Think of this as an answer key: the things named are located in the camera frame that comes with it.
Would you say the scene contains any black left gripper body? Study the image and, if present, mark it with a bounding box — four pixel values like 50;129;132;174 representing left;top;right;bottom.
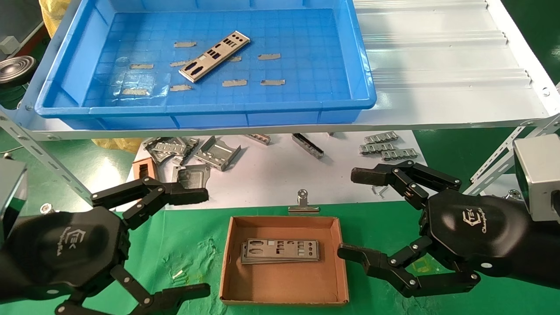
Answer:
0;206;131;301

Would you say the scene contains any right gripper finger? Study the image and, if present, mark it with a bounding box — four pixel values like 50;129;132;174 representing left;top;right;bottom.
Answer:
350;161;462;210
337;236;480;299

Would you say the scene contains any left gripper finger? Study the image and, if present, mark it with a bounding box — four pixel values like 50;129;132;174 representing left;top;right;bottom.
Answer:
55;265;211;315
91;177;210;231

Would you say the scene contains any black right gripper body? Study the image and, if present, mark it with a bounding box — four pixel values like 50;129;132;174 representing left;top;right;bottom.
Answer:
420;189;535;278

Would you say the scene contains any steel IO shield plate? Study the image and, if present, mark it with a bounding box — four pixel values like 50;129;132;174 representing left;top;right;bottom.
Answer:
179;31;251;83
246;238;319;259
240;243;320;265

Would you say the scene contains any small brown box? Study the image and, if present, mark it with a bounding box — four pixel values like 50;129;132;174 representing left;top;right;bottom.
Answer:
133;157;159;182

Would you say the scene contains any brown cardboard box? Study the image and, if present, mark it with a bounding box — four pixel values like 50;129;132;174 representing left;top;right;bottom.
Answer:
219;215;350;305

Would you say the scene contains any blue plastic tray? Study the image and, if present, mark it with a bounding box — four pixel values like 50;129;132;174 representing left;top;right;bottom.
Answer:
34;0;378;130

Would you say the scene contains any small grey box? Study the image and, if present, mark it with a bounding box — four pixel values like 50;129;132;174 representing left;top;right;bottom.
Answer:
0;36;19;55

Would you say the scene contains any square steel plate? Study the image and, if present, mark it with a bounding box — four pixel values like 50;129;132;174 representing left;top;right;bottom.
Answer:
173;164;211;189

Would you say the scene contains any slotted steel strip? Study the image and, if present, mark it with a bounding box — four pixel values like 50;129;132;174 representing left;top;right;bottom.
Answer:
360;143;396;155
364;131;399;144
381;149;418;161

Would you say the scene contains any green table cloth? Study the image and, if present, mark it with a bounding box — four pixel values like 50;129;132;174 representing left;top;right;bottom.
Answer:
0;199;560;315

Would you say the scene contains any dark steel bar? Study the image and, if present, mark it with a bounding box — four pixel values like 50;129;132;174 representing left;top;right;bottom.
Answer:
292;133;325;159

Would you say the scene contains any white base board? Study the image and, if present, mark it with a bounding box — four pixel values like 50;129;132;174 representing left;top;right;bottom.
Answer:
125;130;431;211

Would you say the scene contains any white metal shelf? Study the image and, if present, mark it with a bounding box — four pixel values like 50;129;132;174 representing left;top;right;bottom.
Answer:
0;0;560;141

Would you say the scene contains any black round speaker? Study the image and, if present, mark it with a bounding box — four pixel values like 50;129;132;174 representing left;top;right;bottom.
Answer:
0;56;38;86

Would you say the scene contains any slotted steel bracket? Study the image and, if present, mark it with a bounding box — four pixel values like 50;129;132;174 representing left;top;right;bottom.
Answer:
177;137;201;166
144;137;189;165

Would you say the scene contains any folded steel bracket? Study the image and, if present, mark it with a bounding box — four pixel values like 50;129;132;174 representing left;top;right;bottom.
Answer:
194;136;242;172

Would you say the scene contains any perforated metal rack post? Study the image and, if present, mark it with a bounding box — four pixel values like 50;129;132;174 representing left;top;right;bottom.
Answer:
463;115;560;196
0;112;95;205

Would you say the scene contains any left wrist camera housing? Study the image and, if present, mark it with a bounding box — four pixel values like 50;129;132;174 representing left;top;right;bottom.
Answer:
0;158;28;245

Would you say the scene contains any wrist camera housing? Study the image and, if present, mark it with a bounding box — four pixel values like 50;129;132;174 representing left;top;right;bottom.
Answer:
513;134;560;223
0;158;28;245

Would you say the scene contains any right wrist camera housing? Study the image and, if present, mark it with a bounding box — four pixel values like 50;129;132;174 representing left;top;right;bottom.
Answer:
513;134;560;223

